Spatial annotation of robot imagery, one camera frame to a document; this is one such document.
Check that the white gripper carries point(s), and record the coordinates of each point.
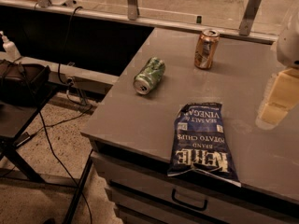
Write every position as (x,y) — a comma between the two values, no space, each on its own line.
(289,47)

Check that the black bag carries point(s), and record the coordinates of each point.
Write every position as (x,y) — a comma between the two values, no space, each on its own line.
(20,84)

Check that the grey drawer cabinet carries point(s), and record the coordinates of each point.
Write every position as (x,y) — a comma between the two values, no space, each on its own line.
(132,136)

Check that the black side table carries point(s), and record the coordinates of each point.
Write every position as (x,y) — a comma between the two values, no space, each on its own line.
(13,122)

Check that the white spray bottle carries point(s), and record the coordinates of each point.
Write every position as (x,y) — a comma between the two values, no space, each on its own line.
(10,48)

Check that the orange soda can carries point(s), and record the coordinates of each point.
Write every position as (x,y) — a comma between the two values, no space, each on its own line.
(205,48)

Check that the green soda can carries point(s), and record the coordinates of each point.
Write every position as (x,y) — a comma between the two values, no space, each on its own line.
(149,76)

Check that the right metal bracket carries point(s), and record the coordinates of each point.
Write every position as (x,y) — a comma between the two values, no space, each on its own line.
(249,16)

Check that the middle metal bracket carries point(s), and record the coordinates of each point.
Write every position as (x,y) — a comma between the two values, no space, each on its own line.
(133,12)

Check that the blue chip bag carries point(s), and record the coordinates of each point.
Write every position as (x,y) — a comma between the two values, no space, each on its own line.
(199,143)

